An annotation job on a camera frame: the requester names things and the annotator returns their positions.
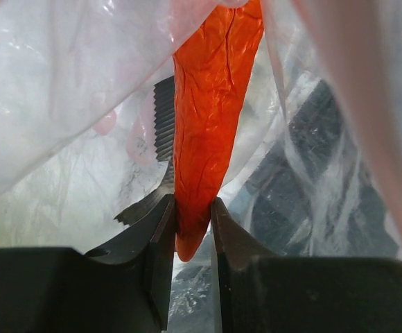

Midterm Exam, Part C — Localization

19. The grey fake fish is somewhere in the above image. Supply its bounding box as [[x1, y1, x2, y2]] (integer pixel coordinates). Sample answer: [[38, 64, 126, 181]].
[[114, 76, 175, 225]]

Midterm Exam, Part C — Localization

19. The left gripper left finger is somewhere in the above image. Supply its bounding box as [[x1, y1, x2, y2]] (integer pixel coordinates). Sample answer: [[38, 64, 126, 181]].
[[0, 194, 176, 332]]

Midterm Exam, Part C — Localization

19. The orange fake carrot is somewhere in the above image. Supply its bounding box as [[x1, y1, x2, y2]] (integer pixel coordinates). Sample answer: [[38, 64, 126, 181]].
[[173, 1, 264, 262]]

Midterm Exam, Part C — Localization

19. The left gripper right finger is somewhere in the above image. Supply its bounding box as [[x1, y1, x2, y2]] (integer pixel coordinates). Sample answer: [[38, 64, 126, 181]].
[[211, 198, 402, 332]]

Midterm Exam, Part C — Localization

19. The clear zip top bag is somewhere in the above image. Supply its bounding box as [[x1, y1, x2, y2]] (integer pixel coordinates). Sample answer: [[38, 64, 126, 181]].
[[0, 0, 402, 333]]

